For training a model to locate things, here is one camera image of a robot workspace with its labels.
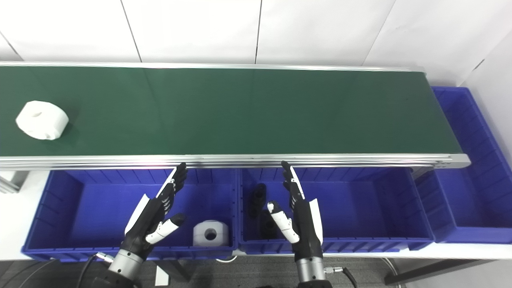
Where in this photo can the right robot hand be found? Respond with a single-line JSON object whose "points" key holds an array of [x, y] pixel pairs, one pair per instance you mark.
{"points": [[306, 224]]}

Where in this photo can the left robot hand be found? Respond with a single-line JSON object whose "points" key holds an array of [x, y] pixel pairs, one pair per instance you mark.
{"points": [[146, 224]]}

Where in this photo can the white round plastic part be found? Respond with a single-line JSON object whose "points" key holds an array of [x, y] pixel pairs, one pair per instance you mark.
{"points": [[40, 120]]}

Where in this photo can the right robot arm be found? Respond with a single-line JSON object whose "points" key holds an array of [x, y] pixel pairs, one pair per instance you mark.
{"points": [[312, 274]]}

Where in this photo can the black plastic part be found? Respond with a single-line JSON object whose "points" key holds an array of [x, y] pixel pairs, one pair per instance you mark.
{"points": [[257, 198], [267, 226]]}

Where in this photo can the blue plastic bin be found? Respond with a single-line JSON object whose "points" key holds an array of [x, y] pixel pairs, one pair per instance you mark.
{"points": [[92, 212], [360, 208], [468, 200]]}

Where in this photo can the white plastic part with hole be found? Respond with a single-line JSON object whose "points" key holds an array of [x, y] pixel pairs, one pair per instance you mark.
{"points": [[202, 238]]}

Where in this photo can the green conveyor belt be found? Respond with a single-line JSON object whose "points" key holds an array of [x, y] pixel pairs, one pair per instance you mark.
{"points": [[240, 112]]}

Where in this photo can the aluminium conveyor leg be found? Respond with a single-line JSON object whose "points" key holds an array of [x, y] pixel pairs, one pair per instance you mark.
{"points": [[12, 182]]}

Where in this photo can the black table leg bar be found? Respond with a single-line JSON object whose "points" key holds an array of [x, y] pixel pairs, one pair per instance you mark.
{"points": [[432, 272]]}

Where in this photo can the white floor bracket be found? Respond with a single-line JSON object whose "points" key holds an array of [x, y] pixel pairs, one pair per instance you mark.
{"points": [[160, 276]]}

